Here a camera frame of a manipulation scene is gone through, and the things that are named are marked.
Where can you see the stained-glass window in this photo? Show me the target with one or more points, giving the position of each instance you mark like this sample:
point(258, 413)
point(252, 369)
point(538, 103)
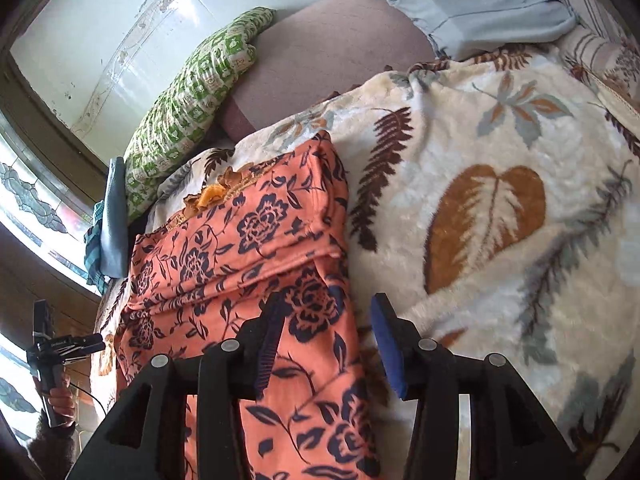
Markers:
point(30, 200)

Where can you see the teal striped cloth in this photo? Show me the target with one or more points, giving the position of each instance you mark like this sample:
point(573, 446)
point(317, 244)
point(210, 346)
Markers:
point(94, 250)

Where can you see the person's left hand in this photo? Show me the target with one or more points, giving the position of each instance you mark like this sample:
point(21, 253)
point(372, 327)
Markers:
point(62, 402)

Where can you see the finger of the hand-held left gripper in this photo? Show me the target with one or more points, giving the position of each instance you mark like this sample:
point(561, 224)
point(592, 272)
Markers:
point(87, 345)

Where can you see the person's left forearm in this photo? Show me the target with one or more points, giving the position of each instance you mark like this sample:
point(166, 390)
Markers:
point(50, 450)

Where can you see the blue folded cloth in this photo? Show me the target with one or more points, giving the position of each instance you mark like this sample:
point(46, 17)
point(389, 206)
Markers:
point(115, 220)

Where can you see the green checked pillow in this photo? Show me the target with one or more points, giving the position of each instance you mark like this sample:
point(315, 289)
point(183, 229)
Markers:
point(200, 85)

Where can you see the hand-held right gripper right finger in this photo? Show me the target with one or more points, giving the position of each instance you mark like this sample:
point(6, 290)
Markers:
point(392, 355)

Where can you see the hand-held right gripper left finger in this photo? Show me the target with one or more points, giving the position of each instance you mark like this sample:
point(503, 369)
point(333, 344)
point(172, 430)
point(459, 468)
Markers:
point(267, 355)

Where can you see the striped quilt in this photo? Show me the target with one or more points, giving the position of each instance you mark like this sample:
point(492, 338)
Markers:
point(600, 35)

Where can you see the leaf-print fleece blanket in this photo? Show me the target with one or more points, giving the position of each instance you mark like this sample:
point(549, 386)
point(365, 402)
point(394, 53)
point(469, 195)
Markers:
point(475, 135)

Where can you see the orange floral shirt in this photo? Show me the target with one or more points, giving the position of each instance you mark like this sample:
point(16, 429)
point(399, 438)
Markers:
point(280, 240)

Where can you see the mauve bed sheet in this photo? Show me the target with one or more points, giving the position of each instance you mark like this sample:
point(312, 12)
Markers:
point(325, 50)

